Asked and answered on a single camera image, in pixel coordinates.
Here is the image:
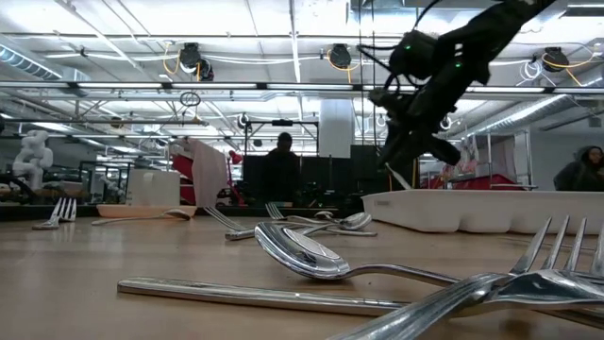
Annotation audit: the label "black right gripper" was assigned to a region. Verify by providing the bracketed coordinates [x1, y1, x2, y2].
[368, 46, 478, 191]

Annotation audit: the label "silver fork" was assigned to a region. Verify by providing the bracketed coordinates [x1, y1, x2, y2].
[264, 201, 331, 226]
[31, 196, 78, 231]
[325, 215, 604, 340]
[203, 205, 378, 238]

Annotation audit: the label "silver spoon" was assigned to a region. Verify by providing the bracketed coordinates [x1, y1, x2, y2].
[313, 210, 348, 224]
[292, 212, 374, 236]
[91, 208, 193, 227]
[253, 221, 468, 288]

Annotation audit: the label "colourful hanging poster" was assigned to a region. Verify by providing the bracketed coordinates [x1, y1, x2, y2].
[441, 153, 478, 177]

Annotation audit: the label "black monitor row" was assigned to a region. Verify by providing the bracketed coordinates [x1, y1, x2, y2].
[241, 144, 419, 209]

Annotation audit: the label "white cutlery tray grey liners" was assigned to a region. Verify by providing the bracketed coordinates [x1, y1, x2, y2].
[361, 188, 604, 236]

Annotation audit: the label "red container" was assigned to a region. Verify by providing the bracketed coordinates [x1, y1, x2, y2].
[421, 173, 526, 192]

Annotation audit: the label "person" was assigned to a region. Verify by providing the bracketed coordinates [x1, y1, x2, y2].
[261, 131, 303, 207]
[552, 144, 604, 193]

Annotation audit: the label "metal shelf rack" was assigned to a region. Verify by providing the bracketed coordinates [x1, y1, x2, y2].
[471, 129, 537, 191]

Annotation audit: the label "pale pink hanging cloth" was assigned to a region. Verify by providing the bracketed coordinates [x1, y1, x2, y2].
[188, 138, 231, 208]

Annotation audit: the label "long ceiling light bar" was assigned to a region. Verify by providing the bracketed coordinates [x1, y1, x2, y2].
[0, 80, 604, 94]

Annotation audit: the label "silver knife foreground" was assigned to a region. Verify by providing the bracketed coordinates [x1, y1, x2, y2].
[116, 277, 604, 331]

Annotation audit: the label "red cart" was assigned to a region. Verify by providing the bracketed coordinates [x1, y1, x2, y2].
[170, 151, 197, 205]

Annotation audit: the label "white mug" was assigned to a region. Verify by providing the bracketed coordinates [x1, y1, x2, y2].
[125, 168, 182, 208]

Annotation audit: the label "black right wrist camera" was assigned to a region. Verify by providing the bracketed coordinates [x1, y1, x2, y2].
[389, 29, 440, 80]

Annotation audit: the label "black ceiling cable reel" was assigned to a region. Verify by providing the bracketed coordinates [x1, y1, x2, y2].
[328, 42, 354, 71]
[178, 42, 215, 82]
[541, 45, 571, 73]

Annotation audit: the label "black stand frame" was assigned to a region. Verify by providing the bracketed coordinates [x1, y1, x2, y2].
[243, 119, 321, 157]

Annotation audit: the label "silver ceiling duct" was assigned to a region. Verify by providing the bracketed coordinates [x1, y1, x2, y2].
[0, 44, 65, 82]
[452, 92, 604, 139]

